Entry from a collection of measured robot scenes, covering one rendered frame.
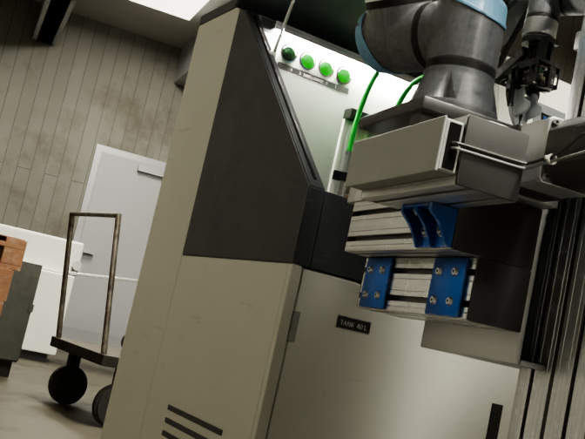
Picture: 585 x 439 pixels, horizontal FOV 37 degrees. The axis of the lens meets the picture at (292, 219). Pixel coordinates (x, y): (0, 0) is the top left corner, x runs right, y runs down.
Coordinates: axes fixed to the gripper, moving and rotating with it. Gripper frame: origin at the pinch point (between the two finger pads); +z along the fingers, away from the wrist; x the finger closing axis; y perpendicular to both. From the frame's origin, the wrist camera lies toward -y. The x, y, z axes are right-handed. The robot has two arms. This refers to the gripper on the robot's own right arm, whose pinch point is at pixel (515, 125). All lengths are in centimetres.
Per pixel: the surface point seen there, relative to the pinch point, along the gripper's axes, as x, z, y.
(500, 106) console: 24.2, -16.6, -35.0
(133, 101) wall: 140, -150, -766
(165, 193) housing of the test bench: -47, 26, -83
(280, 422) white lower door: -42, 74, -3
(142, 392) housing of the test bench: -47, 79, -66
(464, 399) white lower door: 3, 62, -3
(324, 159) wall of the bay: -14, 8, -57
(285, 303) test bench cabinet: -47, 51, -3
